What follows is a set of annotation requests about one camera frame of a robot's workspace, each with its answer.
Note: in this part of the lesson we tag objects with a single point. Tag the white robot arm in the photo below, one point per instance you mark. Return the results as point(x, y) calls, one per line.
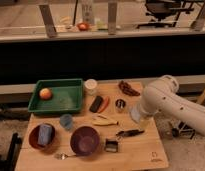
point(160, 95)

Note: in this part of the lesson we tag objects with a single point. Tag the white plastic cup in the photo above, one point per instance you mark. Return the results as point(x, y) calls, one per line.
point(90, 86)

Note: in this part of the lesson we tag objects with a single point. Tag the blue plastic cup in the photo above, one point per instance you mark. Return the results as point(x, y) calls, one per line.
point(66, 121)

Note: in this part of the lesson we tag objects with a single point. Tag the orange carrot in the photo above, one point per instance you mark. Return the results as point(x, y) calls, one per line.
point(104, 104)

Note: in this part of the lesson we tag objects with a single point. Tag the yellow banana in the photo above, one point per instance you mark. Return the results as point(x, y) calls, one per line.
point(102, 120)

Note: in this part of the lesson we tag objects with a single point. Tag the light blue cloth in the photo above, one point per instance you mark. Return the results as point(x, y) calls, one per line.
point(135, 115)

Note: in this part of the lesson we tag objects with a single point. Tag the green plastic tray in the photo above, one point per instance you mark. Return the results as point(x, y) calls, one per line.
point(67, 97)

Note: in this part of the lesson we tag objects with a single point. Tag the orange apple in tray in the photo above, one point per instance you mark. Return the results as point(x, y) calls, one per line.
point(45, 94)

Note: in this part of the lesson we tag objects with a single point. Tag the red fruit on shelf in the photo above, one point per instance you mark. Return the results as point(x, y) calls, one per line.
point(83, 26)

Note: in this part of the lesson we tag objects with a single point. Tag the blue sponge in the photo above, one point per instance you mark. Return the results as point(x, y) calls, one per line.
point(44, 135)

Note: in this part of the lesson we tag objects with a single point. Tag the metal spoon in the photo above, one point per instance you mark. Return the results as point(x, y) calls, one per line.
point(63, 156)

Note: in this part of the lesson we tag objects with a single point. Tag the black stand on floor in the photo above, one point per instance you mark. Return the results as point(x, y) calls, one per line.
point(181, 129)

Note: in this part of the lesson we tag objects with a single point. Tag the black office chair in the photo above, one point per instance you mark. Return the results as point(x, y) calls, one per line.
point(165, 12)

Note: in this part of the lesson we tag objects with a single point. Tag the black chair frame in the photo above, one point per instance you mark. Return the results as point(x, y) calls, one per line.
point(5, 165)

